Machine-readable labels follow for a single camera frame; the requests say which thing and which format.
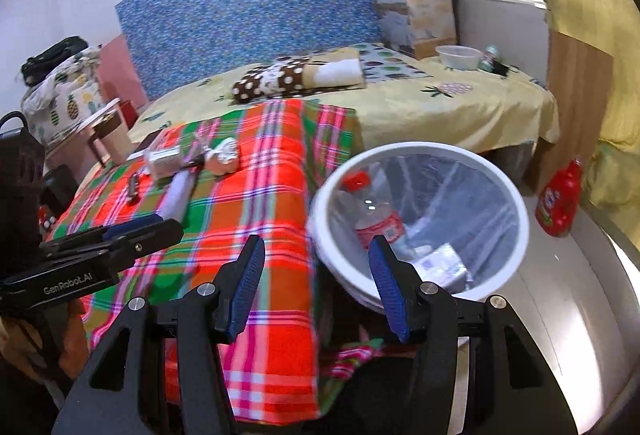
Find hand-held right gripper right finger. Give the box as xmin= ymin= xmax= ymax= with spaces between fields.
xmin=367 ymin=235 xmax=573 ymax=435

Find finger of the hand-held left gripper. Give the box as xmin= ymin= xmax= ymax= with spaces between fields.
xmin=50 ymin=214 xmax=163 ymax=246
xmin=40 ymin=219 xmax=184 ymax=273

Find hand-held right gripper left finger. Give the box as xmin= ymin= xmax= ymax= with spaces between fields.
xmin=52 ymin=235 xmax=266 ymax=435

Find white foam net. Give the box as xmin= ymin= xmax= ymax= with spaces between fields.
xmin=162 ymin=169 xmax=197 ymax=222

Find small grey carton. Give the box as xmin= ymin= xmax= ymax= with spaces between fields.
xmin=415 ymin=242 xmax=469 ymax=292

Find plastic bottle with red cap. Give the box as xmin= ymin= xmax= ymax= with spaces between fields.
xmin=340 ymin=171 xmax=407 ymax=253

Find white yogurt cup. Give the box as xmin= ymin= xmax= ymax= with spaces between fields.
xmin=206 ymin=138 xmax=241 ymax=176

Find white plastic bin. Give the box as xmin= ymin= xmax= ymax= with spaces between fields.
xmin=306 ymin=142 xmax=531 ymax=316

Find black shoulder bag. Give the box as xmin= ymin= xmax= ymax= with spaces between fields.
xmin=20 ymin=36 xmax=88 ymax=86

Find person's left hand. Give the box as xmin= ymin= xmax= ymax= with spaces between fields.
xmin=0 ymin=307 xmax=92 ymax=368

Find white smartphone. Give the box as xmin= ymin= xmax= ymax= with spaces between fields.
xmin=126 ymin=136 xmax=157 ymax=162

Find brown and pink mug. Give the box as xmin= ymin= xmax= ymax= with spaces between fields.
xmin=87 ymin=107 xmax=133 ymax=168

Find pink storage box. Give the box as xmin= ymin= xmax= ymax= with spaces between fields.
xmin=44 ymin=97 xmax=123 ymax=172

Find dark red box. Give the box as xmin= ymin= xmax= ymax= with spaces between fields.
xmin=117 ymin=100 xmax=139 ymax=128

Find black luggage case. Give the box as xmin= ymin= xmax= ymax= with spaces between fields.
xmin=0 ymin=111 xmax=46 ymax=266

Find plaid cloth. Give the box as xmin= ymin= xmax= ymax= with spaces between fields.
xmin=50 ymin=99 xmax=386 ymax=421

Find pineapple print bedding bag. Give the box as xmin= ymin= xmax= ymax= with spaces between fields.
xmin=21 ymin=46 xmax=108 ymax=150

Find bed with yellow sheet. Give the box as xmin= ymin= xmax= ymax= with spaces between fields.
xmin=75 ymin=40 xmax=561 ymax=178

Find red detergent bottle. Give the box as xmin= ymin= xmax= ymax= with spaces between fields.
xmin=535 ymin=157 xmax=585 ymax=238

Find brown polka dot pillow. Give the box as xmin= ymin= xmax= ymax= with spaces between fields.
xmin=231 ymin=46 xmax=367 ymax=104

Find oval print cloth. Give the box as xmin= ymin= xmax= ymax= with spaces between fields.
xmin=357 ymin=42 xmax=433 ymax=80

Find clear plastic bowl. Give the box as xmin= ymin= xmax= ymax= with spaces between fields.
xmin=435 ymin=45 xmax=482 ymax=72

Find blue floral headboard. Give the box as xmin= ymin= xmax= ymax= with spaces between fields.
xmin=115 ymin=0 xmax=408 ymax=100

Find small green bottle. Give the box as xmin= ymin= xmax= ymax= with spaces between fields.
xmin=479 ymin=45 xmax=501 ymax=72

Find wooden board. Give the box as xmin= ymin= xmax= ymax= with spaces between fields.
xmin=525 ymin=29 xmax=615 ymax=196

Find cardboard box with bedding print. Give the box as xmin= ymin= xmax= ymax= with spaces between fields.
xmin=356 ymin=0 xmax=460 ymax=60

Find white board panel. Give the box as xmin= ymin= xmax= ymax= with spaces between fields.
xmin=450 ymin=0 xmax=548 ymax=86

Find yellow curtain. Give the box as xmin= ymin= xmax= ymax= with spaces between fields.
xmin=512 ymin=0 xmax=640 ymax=241

